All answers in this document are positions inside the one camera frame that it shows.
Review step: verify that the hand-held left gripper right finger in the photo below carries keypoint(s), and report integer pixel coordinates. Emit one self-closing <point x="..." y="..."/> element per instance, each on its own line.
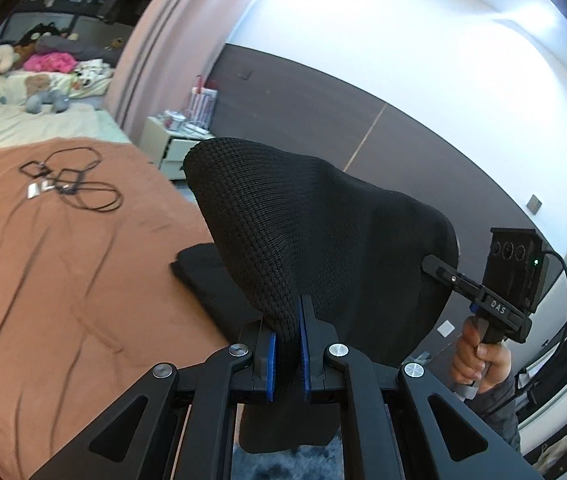
<point x="306" y="355"/>

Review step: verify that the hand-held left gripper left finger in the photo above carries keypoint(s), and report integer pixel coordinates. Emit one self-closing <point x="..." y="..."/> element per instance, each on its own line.
<point x="271" y="360"/>

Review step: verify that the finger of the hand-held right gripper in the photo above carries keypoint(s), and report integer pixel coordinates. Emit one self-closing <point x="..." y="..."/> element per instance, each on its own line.
<point x="451" y="275"/>

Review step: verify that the black pants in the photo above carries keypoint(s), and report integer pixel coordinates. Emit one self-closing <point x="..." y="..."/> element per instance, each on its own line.
<point x="323" y="235"/>

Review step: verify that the person's right forearm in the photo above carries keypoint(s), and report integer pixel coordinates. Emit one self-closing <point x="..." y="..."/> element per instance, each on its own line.
<point x="501" y="410"/>

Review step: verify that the person's right hand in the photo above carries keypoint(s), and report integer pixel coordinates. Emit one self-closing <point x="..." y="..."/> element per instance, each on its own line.
<point x="493" y="360"/>

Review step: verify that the blue-grey shaggy rug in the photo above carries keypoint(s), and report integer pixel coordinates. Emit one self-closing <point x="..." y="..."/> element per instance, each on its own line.
<point x="283" y="465"/>

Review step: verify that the stack of folded black clothes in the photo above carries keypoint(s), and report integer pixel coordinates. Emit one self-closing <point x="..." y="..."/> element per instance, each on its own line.
<point x="203" y="275"/>

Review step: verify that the brown duvet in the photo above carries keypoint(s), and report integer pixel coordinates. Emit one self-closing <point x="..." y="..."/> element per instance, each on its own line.
<point x="88" y="310"/>

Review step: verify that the white nightstand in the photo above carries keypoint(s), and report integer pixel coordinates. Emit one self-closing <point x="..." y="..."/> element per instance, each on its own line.
<point x="163" y="145"/>

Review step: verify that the pink striped gift bag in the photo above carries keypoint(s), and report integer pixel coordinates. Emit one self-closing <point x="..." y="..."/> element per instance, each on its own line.
<point x="203" y="102"/>

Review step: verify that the small white adapter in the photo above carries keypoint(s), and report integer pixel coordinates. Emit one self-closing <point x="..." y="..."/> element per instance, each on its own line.
<point x="33" y="191"/>
<point x="48" y="186"/>

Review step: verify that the pink curtain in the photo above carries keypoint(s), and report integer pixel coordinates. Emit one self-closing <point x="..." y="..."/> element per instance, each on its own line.
<point x="178" y="50"/>

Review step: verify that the white printed cloth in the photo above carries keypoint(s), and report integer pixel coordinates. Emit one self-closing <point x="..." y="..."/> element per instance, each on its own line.
<point x="90" y="77"/>

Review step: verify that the cream bed sheet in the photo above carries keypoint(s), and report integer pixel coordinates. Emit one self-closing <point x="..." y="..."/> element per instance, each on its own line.
<point x="23" y="125"/>

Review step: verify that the grey pillow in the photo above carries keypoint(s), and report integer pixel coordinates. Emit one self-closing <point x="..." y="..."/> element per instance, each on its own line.
<point x="83" y="50"/>

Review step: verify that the pink fluffy cloth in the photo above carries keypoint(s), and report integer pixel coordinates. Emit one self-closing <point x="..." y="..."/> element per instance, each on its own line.
<point x="50" y="62"/>

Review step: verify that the black plush toy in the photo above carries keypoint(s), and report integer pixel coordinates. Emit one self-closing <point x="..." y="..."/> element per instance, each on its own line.
<point x="40" y="35"/>

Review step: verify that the white wall plate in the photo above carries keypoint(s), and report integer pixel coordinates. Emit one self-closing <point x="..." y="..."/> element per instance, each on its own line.
<point x="446" y="328"/>

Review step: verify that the grey wall switch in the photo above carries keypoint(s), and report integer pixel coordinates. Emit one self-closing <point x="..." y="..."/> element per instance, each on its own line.
<point x="534" y="203"/>

